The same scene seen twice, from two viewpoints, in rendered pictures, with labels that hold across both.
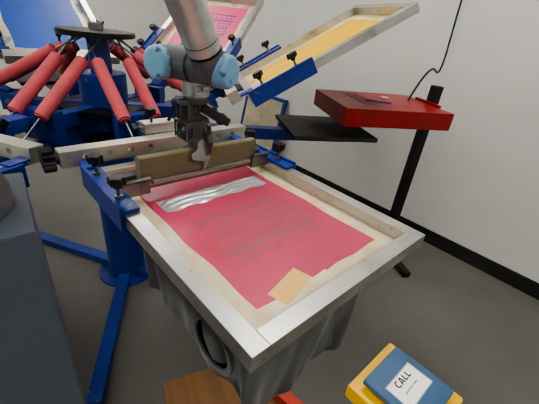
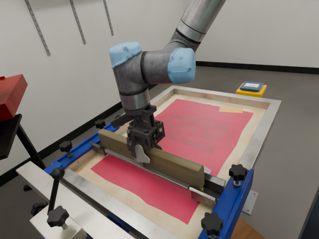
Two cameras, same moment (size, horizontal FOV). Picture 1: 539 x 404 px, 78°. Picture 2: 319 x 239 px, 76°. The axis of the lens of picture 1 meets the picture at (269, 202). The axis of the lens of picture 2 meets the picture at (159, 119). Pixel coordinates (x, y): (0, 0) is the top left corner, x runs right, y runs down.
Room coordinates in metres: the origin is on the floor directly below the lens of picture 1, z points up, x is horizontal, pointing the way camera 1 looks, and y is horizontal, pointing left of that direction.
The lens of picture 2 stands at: (0.92, 0.73, 1.46)
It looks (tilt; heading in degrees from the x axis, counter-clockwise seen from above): 31 degrees down; 266
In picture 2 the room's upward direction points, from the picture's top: 9 degrees counter-clockwise
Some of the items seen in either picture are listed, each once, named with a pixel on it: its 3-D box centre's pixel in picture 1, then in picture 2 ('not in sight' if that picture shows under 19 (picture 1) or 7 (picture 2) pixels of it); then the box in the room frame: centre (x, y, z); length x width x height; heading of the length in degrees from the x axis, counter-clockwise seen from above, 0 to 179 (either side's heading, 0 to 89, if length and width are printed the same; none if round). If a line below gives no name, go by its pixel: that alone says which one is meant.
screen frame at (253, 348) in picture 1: (243, 205); (180, 135); (0.81, 0.07, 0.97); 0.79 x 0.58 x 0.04; 45
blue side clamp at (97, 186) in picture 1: (108, 194); (225, 214); (0.78, 0.44, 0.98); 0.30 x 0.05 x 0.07; 45
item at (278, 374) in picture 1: (306, 332); not in sight; (0.60, -0.14, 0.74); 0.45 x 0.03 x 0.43; 135
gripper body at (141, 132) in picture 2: (193, 119); (143, 124); (0.94, 0.24, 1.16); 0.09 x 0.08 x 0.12; 135
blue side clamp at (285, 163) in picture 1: (262, 158); (90, 149); (1.17, 0.05, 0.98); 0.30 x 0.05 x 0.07; 45
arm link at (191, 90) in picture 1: (196, 90); (136, 97); (0.94, 0.24, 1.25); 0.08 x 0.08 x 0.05
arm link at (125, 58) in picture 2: not in sight; (129, 68); (0.94, 0.24, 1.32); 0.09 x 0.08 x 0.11; 155
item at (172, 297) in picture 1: (196, 298); not in sight; (0.64, 0.16, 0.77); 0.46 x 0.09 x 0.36; 45
